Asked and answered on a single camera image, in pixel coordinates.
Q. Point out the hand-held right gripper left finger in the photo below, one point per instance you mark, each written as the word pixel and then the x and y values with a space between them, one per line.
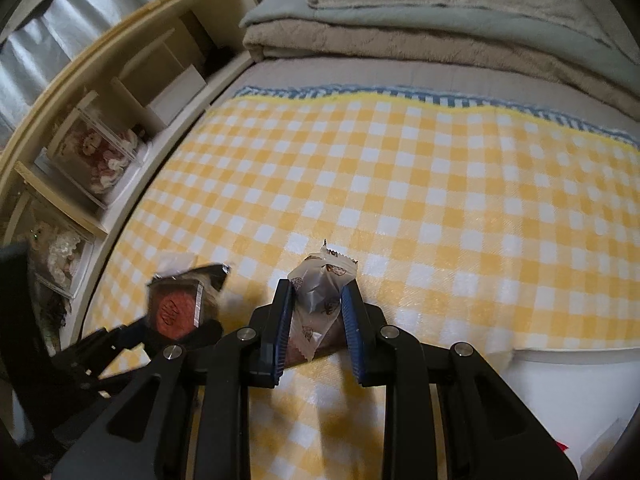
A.
pixel 282 330

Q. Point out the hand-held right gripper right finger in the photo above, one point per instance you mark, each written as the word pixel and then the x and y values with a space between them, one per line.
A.
pixel 352 335

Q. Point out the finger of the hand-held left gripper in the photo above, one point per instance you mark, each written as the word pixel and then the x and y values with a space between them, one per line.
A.
pixel 92 385
pixel 115 338

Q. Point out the clear printed snack packet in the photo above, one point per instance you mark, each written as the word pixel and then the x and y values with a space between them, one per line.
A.
pixel 317 290

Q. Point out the dark packet with red round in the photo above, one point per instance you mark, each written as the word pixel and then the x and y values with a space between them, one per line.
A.
pixel 175 307

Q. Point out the white cardboard tray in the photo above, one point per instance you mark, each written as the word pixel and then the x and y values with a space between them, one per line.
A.
pixel 550 400

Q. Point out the red snack packet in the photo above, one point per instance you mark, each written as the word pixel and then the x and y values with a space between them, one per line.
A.
pixel 562 445

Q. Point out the clear case with white doll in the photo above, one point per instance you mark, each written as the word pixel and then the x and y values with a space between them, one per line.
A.
pixel 55 255

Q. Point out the clear case with red doll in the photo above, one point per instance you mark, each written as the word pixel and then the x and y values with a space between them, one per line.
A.
pixel 95 150

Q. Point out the yellow checkered cloth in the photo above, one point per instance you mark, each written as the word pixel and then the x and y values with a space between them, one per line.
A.
pixel 450 185

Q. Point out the white storage box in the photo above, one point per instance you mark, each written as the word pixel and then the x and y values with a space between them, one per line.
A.
pixel 180 92

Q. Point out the wooden bedside shelf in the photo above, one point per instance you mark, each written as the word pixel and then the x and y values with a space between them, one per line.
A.
pixel 100 55

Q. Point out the silver curtain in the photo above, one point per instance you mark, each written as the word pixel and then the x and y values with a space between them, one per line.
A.
pixel 50 40

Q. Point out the cream storage box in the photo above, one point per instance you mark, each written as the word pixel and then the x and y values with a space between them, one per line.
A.
pixel 150 60

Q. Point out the beige folded blanket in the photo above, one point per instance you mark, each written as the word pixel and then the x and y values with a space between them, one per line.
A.
pixel 400 42

